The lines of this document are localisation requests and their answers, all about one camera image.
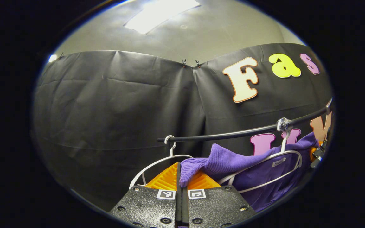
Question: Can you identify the black backdrop cloth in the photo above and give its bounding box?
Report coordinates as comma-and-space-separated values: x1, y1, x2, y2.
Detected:
32, 43, 334, 211

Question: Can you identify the purple ribbed jacket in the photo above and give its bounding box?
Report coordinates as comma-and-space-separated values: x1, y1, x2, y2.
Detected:
179, 131, 319, 212

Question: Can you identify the black metal clothes rack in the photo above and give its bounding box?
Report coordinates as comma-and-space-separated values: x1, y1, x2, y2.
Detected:
157, 98, 334, 143

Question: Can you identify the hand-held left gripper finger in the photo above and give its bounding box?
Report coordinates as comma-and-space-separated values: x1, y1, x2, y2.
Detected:
182, 171, 256, 228
110, 162, 181, 228

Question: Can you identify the white wire clothes hanger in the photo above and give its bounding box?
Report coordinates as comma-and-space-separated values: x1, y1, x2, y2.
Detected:
129, 135, 193, 189
217, 118, 303, 193

